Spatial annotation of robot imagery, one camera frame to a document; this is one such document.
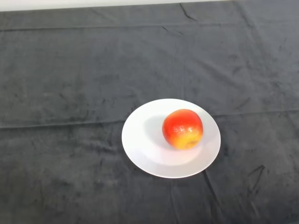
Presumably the black cloth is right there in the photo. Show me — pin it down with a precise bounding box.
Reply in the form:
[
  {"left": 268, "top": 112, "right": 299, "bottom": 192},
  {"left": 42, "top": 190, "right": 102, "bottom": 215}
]
[{"left": 0, "top": 0, "right": 299, "bottom": 224}]

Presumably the red yellow apple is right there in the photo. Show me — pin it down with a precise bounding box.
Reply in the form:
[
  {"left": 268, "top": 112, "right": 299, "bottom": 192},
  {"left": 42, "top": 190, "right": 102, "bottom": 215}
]
[{"left": 162, "top": 109, "right": 204, "bottom": 150}]

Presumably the white round plate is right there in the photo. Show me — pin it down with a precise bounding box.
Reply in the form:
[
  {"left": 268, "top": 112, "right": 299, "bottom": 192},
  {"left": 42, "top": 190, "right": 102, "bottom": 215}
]
[{"left": 121, "top": 98, "right": 221, "bottom": 179}]

